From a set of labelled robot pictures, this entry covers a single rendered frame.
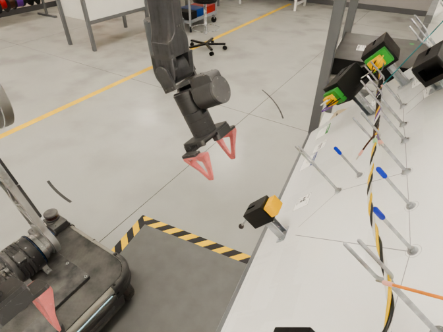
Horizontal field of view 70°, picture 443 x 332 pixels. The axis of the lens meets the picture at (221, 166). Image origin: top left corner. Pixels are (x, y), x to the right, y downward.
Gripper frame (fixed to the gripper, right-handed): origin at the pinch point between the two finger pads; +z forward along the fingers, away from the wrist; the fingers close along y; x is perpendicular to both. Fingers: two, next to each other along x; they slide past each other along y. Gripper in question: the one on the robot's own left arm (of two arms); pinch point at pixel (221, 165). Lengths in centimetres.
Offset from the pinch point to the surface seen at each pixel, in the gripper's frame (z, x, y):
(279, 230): 16.9, -10.6, -2.8
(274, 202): 9.6, -12.1, -2.2
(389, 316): 2, -42, -31
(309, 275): 15.8, -23.4, -15.3
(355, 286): 12.6, -33.1, -18.8
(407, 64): 7, -29, 72
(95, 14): -131, 351, 254
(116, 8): -133, 350, 292
